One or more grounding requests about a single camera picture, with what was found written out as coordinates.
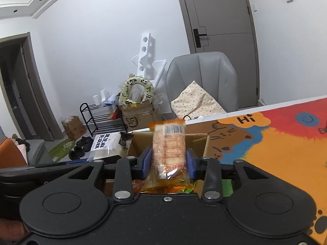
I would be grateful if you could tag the colourful printed table mat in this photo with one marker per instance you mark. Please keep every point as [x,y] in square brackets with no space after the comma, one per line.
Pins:
[281,145]

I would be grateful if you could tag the grey doorway frame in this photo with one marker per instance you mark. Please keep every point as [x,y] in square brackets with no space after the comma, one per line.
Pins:
[38,81]

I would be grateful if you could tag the small brown cardboard box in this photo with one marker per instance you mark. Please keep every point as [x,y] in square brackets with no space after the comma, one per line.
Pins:
[74,129]

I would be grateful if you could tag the orange snack packet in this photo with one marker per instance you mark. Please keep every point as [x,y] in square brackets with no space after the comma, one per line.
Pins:
[168,148]

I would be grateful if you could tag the white rack with holes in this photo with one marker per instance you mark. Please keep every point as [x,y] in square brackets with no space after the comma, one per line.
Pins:
[147,53]

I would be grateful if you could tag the green floor mat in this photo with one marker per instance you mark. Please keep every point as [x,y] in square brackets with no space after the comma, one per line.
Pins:
[60,149]

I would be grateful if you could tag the taped cardboard delivery box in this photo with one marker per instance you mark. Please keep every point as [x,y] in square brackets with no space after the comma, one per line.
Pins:
[135,118]

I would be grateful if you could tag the black metal shoe rack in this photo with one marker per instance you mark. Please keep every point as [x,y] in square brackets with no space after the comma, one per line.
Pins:
[102,118]

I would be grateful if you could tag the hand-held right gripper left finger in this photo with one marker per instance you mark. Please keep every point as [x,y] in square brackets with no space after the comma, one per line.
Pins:
[147,163]

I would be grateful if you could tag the cream dotted cushion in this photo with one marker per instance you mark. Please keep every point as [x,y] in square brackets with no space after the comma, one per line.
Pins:
[194,102]

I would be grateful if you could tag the red snack packet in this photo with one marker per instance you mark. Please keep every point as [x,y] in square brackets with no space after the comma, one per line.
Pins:
[136,185]

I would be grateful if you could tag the person's left hand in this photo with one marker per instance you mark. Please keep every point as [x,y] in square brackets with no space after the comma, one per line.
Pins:
[10,229]

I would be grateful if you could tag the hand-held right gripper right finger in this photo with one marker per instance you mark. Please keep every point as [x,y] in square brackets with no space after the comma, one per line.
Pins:
[191,165]

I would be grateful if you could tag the grey upholstered chair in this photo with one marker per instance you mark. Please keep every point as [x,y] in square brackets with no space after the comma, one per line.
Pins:
[204,69]

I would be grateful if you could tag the white plastic holder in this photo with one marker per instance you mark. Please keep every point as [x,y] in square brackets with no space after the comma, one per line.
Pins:
[101,97]

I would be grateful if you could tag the dark snack bag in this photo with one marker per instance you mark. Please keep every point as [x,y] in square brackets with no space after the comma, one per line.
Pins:
[125,140]

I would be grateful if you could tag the white printed plastic bag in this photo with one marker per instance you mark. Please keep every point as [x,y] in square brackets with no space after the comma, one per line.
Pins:
[106,143]

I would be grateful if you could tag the grey door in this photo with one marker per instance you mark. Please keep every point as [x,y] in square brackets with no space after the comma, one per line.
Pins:
[217,17]

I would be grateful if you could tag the orange and grey sofa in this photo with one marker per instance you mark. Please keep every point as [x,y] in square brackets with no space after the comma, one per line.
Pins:
[15,155]

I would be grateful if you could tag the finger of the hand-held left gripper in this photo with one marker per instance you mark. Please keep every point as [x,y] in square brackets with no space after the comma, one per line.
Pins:
[56,168]

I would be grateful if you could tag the black slipper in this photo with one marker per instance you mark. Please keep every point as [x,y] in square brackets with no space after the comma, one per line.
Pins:
[85,141]
[76,153]

